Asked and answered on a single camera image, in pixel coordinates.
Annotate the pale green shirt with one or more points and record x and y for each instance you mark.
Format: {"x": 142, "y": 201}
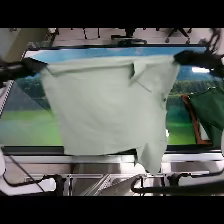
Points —
{"x": 100, "y": 106}

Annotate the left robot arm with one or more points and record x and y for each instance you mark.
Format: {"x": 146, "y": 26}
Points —
{"x": 16, "y": 70}

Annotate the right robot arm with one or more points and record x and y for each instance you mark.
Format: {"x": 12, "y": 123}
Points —
{"x": 200, "y": 60}

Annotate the black office chair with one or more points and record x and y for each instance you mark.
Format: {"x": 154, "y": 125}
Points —
{"x": 130, "y": 37}
{"x": 177, "y": 32}

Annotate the orange garment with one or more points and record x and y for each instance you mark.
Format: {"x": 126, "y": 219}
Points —
{"x": 192, "y": 116}

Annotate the dark green garment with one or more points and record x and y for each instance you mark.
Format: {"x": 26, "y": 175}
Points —
{"x": 210, "y": 110}

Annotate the silver frame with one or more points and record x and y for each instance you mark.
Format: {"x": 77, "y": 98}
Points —
{"x": 100, "y": 163}

